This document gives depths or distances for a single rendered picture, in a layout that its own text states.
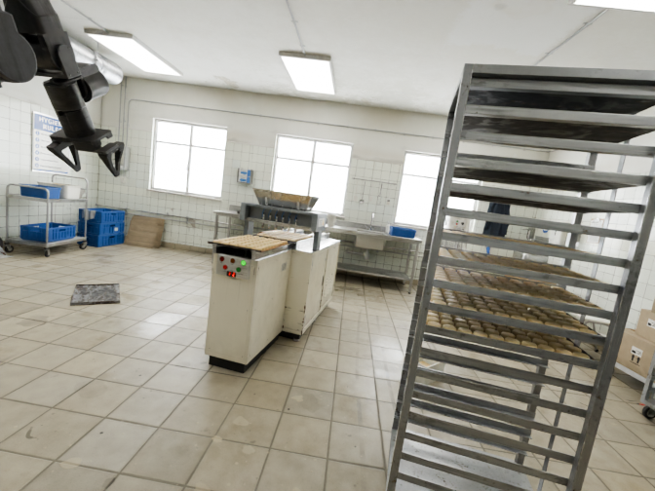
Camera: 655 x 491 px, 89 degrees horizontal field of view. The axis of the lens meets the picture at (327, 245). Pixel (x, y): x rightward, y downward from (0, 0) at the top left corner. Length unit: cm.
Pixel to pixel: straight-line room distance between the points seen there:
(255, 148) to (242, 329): 442
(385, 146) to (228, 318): 449
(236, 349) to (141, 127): 551
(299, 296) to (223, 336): 78
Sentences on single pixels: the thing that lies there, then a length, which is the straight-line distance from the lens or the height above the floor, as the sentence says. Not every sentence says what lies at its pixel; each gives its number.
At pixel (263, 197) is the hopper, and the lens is 306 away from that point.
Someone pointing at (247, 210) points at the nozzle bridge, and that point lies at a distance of 310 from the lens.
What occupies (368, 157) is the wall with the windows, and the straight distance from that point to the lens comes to 611.
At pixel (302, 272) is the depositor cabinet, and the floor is 65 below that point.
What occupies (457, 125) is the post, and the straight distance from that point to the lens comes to 130.
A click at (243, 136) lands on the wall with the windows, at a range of 648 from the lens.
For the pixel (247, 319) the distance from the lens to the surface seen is 242.
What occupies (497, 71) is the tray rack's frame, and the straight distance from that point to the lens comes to 136.
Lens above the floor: 130
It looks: 8 degrees down
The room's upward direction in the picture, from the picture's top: 8 degrees clockwise
